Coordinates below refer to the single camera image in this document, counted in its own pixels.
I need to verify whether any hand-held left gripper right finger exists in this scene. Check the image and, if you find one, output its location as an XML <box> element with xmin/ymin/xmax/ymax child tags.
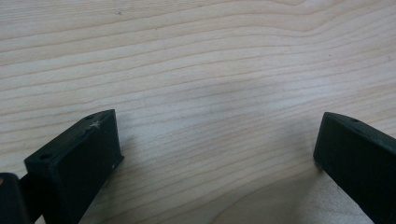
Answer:
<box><xmin>313</xmin><ymin>111</ymin><xmax>396</xmax><ymax>224</ymax></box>

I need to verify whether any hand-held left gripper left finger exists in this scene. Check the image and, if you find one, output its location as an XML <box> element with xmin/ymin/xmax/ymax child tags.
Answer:
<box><xmin>23</xmin><ymin>108</ymin><xmax>125</xmax><ymax>224</ymax></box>

